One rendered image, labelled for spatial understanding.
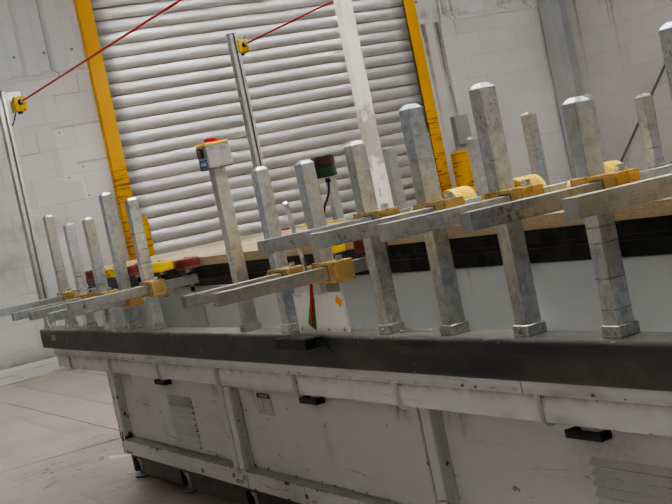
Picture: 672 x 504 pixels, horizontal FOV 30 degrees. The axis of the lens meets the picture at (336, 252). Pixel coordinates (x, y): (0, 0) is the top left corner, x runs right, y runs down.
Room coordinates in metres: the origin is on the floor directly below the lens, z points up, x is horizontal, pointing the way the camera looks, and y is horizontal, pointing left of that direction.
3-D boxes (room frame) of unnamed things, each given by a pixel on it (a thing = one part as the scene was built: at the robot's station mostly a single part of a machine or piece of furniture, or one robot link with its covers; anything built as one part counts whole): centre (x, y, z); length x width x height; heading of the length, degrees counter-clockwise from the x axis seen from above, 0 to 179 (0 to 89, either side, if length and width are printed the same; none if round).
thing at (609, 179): (2.04, -0.45, 0.95); 0.14 x 0.06 x 0.05; 28
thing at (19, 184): (5.23, 1.19, 1.20); 0.15 x 0.12 x 1.00; 28
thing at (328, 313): (2.96, 0.07, 0.75); 0.26 x 0.01 x 0.10; 28
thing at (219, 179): (3.40, 0.27, 0.93); 0.05 x 0.05 x 0.45; 28
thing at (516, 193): (2.26, -0.33, 0.95); 0.14 x 0.06 x 0.05; 28
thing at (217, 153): (3.40, 0.27, 1.18); 0.07 x 0.07 x 0.08; 28
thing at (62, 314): (4.20, 0.77, 0.80); 0.43 x 0.03 x 0.04; 118
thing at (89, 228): (4.49, 0.85, 0.87); 0.04 x 0.04 x 0.48; 28
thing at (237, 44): (5.73, 0.24, 1.25); 0.15 x 0.08 x 1.10; 28
